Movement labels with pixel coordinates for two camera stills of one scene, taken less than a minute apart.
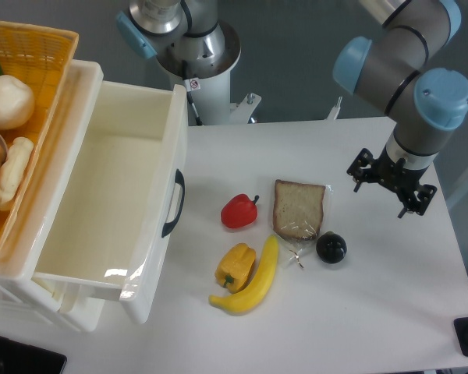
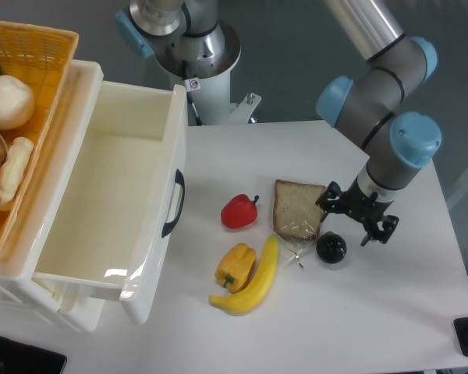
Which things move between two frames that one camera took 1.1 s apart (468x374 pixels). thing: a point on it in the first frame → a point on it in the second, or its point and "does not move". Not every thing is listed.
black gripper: (401, 181) → (353, 202)
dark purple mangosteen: (331, 248) does not move
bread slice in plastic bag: (299, 213) does not move
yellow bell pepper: (235, 267) does not move
